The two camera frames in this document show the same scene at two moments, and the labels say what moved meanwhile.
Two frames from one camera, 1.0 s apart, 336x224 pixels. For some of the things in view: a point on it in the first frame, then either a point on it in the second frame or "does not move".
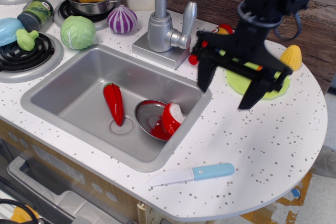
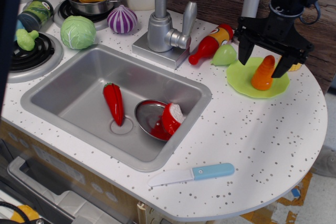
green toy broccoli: (25, 40) does not move
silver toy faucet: (163, 43) does not move
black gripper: (246, 54) → (278, 34)
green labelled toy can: (35, 13) does not move
